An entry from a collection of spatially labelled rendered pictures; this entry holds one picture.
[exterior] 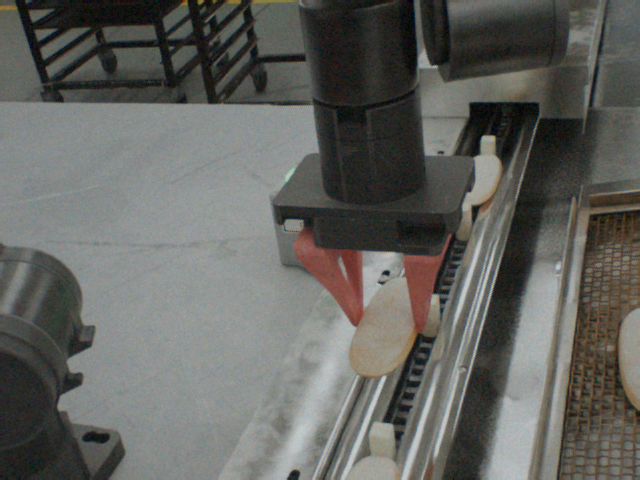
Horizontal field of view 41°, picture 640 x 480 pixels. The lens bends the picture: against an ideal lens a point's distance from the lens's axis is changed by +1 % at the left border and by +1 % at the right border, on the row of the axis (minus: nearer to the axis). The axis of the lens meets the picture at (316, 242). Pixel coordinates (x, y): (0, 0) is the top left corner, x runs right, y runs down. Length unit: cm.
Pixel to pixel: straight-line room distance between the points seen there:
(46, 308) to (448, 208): 24
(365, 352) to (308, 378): 10
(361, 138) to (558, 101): 52
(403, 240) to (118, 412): 30
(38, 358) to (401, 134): 23
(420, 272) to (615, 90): 70
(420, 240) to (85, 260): 49
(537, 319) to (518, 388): 8
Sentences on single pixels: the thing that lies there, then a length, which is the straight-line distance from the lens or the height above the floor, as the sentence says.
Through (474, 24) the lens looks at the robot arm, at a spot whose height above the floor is 111.
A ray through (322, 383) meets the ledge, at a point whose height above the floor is 86.
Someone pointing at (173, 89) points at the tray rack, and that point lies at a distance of 342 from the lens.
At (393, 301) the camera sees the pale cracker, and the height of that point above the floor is 93.
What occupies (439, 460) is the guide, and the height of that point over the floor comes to 86.
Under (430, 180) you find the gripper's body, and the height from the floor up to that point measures 102.
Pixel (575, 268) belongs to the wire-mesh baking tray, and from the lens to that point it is 64.
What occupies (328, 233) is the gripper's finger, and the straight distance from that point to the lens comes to 46.
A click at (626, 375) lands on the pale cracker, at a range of 53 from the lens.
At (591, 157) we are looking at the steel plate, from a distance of 95.
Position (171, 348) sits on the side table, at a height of 82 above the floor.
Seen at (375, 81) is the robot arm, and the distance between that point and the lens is 43.
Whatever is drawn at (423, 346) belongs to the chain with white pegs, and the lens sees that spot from 65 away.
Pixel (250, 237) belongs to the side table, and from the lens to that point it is 85.
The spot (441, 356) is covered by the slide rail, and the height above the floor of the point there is 85.
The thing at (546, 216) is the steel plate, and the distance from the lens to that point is 84.
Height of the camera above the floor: 124
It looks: 31 degrees down
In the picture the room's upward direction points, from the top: 8 degrees counter-clockwise
